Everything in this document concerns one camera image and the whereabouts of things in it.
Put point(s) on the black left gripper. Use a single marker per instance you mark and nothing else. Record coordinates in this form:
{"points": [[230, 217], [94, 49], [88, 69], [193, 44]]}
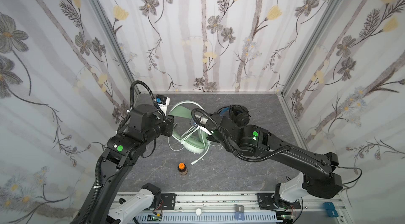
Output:
{"points": [[169, 125]]}

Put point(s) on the mint green wired headphones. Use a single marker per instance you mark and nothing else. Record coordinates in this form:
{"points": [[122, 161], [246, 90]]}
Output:
{"points": [[195, 139]]}

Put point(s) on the black wired headphones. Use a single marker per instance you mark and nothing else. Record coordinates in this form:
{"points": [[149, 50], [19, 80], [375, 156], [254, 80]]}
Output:
{"points": [[237, 113]]}

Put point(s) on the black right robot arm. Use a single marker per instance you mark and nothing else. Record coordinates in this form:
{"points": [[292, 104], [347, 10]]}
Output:
{"points": [[230, 126]]}

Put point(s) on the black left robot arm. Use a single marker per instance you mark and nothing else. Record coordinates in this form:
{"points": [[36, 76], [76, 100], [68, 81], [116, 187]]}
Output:
{"points": [[144, 124]]}

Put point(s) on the orange cap brown bottle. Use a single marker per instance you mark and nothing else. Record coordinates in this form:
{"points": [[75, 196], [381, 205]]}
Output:
{"points": [[182, 168]]}

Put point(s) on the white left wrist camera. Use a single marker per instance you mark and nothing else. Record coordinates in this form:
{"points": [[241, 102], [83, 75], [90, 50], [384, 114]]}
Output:
{"points": [[163, 102]]}

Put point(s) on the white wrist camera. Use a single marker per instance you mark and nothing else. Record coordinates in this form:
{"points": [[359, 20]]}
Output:
{"points": [[163, 102], [199, 127]]}

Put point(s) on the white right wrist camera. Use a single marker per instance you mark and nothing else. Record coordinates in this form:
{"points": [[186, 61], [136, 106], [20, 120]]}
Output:
{"points": [[199, 127]]}

